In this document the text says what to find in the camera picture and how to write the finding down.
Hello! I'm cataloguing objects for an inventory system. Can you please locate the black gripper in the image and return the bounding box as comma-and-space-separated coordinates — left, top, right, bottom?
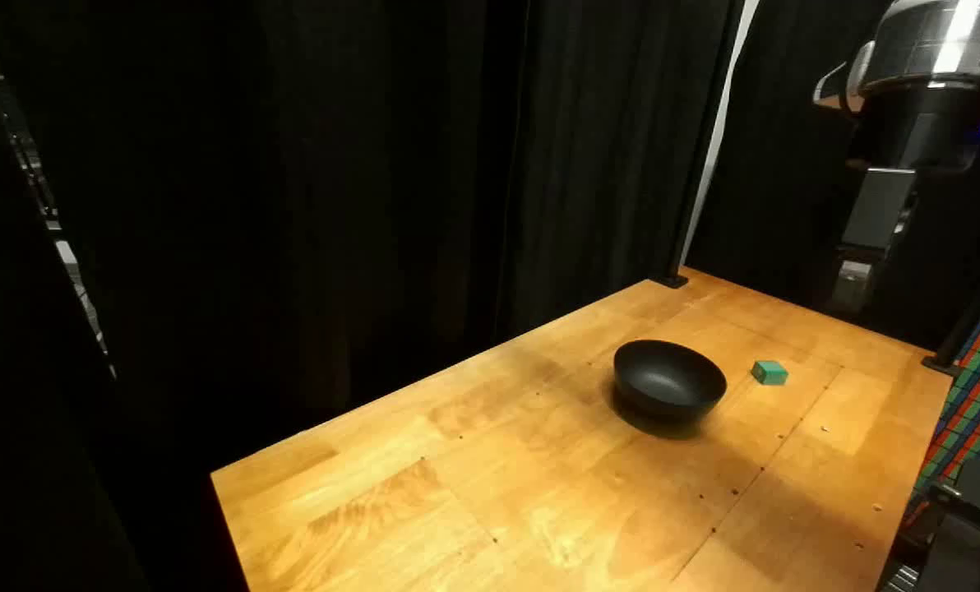
827, 84, 980, 315

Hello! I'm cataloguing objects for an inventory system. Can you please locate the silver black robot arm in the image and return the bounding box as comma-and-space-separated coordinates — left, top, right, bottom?
811, 0, 980, 315

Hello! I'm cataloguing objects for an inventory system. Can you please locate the green block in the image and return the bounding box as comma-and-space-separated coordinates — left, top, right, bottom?
753, 357, 790, 383

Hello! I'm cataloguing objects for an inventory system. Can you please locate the black bowl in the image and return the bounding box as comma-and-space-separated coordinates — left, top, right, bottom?
612, 338, 728, 424

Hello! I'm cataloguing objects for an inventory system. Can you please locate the black table clamp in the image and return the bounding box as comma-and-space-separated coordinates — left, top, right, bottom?
656, 269, 687, 290

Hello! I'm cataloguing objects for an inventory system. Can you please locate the white vertical pole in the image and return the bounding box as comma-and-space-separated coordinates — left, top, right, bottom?
676, 0, 764, 269

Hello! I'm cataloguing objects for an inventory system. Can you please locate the black curtain backdrop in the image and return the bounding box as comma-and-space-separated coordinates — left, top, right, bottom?
0, 0, 888, 468

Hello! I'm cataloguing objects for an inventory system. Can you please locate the black equipment with orange cable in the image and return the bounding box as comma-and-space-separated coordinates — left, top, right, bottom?
873, 459, 980, 592

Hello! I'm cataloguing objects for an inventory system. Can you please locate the left metal frame rail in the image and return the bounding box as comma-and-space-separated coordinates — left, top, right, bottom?
0, 61, 115, 375

